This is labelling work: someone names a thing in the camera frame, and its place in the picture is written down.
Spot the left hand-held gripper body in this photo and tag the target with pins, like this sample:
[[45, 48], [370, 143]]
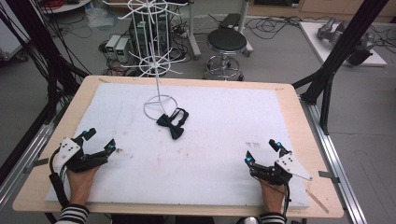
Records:
[[83, 160]]

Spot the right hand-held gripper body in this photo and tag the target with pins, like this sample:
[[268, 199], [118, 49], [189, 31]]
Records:
[[280, 171]]

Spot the black bow tie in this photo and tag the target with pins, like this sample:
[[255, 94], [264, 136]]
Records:
[[170, 125]]

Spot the person's left hand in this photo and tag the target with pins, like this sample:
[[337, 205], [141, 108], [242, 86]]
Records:
[[80, 185]]

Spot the person's right hand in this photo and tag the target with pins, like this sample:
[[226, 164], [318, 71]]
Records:
[[272, 196]]

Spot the white foam mat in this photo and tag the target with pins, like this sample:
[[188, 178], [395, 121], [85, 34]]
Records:
[[218, 140]]

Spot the thin wooden stick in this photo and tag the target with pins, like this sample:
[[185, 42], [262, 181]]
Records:
[[317, 201]]

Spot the person's right striped sleeve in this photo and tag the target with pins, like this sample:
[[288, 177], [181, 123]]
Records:
[[272, 218]]

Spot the person's striped sleeve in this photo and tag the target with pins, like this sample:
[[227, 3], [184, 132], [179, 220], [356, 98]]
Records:
[[272, 218], [73, 214]]

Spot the person's left striped sleeve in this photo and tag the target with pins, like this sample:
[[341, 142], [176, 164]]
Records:
[[73, 214]]

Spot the person's dark trousers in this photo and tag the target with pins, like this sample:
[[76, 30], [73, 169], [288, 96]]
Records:
[[146, 220]]

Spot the grey bench power supply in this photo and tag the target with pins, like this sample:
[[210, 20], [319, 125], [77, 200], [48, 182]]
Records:
[[122, 49], [112, 45]]

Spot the white floor board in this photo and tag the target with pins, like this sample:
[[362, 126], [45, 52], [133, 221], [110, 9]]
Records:
[[317, 43]]

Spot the computer tower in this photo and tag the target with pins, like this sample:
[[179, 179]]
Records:
[[143, 34]]

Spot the black round stool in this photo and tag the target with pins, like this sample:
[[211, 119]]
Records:
[[226, 40]]

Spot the clear plastic bag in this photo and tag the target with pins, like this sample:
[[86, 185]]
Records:
[[100, 16]]

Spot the grey table leg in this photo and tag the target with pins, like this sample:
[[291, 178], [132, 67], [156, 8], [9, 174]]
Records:
[[193, 34], [245, 18]]

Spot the black foot pedal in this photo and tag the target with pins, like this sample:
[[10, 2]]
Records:
[[230, 20]]

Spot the metal table bracket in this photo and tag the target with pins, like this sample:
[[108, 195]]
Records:
[[328, 176], [36, 164]]

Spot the aluminium rail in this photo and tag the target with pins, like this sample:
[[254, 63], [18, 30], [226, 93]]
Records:
[[334, 161], [21, 168]]

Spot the black metal frame stand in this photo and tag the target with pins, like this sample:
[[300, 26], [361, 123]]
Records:
[[339, 46]]

